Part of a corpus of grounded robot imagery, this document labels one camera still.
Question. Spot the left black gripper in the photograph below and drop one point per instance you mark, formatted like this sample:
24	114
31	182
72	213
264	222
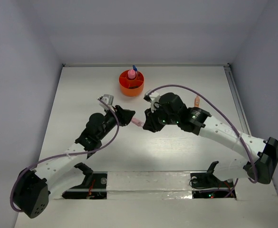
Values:
123	115

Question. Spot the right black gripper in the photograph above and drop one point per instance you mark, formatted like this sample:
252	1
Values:
150	124

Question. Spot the pink highlighter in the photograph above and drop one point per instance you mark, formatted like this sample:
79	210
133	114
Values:
137	122

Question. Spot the pink glue stick tube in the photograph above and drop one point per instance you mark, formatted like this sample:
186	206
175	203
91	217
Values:
131	74

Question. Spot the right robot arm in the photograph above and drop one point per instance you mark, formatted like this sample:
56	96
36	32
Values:
259	156

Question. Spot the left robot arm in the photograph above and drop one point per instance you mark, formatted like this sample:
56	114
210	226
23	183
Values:
37	184

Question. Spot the orange round organizer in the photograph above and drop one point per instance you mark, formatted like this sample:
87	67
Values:
125	83

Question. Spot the orange highlighter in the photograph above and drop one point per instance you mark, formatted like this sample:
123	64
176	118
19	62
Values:
197	101

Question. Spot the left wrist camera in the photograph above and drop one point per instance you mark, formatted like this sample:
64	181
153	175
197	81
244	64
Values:
106	101

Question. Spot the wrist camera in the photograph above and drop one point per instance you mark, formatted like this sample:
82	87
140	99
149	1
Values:
153	99
106	101

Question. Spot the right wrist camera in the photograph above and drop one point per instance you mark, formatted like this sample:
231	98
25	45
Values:
153	99

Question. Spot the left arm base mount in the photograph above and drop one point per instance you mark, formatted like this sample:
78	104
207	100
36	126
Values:
92	188

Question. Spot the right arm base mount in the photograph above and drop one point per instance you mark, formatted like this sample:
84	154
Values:
206	186

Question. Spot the aluminium side rail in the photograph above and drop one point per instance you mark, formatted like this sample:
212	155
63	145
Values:
237	101

